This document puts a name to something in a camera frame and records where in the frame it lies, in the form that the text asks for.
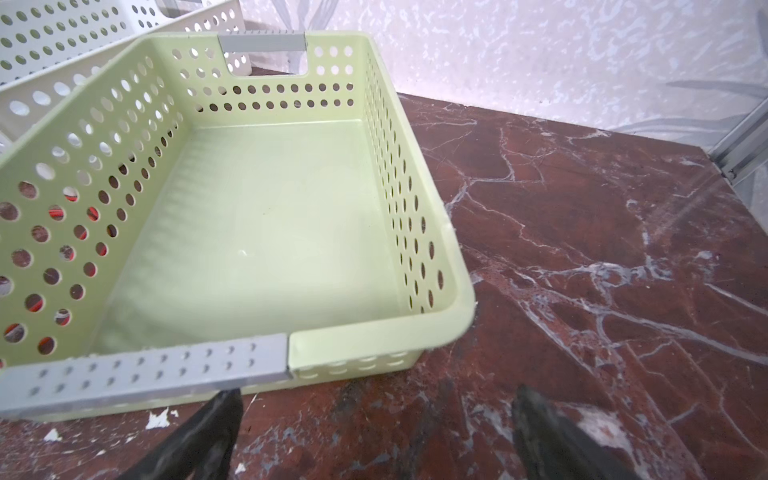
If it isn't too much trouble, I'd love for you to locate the right light green basket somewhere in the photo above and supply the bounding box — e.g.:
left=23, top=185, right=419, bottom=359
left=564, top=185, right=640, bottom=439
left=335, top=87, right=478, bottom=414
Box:
left=1, top=31, right=476, bottom=421

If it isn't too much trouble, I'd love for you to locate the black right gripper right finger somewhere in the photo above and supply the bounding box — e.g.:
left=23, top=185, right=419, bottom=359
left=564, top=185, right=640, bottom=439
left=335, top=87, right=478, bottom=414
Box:
left=511, top=384, right=638, bottom=480

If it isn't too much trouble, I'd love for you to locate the aluminium cage frame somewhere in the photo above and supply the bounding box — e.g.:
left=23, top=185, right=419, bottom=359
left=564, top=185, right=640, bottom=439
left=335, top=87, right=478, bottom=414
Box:
left=710, top=100, right=767, bottom=186

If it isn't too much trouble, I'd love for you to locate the white perforated basket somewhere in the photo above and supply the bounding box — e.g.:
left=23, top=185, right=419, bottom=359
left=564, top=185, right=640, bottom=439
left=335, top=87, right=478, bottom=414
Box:
left=1, top=0, right=245, bottom=149

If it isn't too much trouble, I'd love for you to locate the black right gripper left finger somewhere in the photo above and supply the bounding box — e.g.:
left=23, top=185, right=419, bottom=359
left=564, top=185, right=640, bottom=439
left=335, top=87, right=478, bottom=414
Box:
left=120, top=389, right=243, bottom=479

